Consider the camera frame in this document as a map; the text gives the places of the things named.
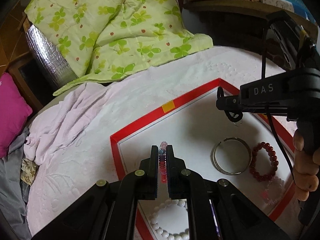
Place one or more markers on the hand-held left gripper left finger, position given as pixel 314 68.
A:
pixel 156 166

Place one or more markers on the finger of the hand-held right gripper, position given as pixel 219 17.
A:
pixel 230 103

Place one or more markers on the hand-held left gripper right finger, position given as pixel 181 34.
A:
pixel 170 170

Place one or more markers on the red cardboard box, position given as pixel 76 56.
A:
pixel 140 127

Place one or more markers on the metal bangle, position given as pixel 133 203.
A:
pixel 213 160

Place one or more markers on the person's right hand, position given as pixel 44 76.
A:
pixel 303 172

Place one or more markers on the wooden shelf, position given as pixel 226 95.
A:
pixel 237 6

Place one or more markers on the white box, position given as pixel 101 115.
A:
pixel 277 3

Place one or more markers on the pale pink blanket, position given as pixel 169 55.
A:
pixel 75 130

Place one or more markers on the beige patterned cloth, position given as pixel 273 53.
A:
pixel 28 171

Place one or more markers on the green floral quilt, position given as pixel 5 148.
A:
pixel 100 30

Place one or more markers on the grey cloth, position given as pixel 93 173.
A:
pixel 10 192

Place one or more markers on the silver foil sheet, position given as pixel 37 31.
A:
pixel 50 60

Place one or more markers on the magenta pillow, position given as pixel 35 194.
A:
pixel 12 115

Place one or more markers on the wooden frame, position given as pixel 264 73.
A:
pixel 15 55

